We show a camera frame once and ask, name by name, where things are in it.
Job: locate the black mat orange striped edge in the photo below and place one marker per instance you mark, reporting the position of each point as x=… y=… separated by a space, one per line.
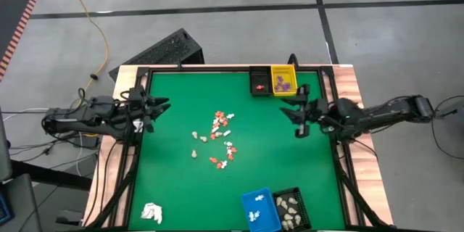
x=11 y=18

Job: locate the green table mat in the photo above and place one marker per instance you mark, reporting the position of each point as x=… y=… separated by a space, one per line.
x=174 y=188

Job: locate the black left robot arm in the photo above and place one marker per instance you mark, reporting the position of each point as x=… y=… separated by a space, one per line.
x=83 y=116

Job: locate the black plastic basket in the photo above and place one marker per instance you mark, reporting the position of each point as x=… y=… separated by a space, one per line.
x=304 y=206
x=259 y=78

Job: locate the dark grey chair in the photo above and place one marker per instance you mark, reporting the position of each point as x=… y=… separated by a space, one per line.
x=18 y=203

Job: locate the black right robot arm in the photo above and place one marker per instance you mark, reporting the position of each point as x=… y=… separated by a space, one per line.
x=384 y=114

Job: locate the blue plastic basket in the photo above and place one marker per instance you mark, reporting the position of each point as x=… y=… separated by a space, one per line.
x=266 y=206

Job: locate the white skeleton toy figure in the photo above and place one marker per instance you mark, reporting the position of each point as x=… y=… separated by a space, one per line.
x=224 y=163
x=215 y=120
x=229 y=150
x=256 y=213
x=230 y=116
x=259 y=198
x=215 y=129
x=251 y=217
x=228 y=143
x=227 y=133

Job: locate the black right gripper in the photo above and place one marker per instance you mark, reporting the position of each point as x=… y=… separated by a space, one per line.
x=319 y=113

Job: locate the black floor beam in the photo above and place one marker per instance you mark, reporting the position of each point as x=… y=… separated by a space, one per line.
x=50 y=175

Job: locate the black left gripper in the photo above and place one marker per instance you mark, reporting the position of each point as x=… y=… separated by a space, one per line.
x=139 y=110

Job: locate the black mount bracket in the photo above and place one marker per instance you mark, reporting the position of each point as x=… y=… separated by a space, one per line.
x=293 y=59

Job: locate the yellow plastic basket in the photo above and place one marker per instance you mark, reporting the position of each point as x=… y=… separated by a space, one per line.
x=293 y=70

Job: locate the black perforated equipment case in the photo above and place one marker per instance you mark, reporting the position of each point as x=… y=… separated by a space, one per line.
x=163 y=50

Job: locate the crumpled white paper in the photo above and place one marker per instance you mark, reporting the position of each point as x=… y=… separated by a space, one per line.
x=152 y=212

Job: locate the grey power adapter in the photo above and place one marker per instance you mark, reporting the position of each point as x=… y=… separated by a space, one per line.
x=83 y=138

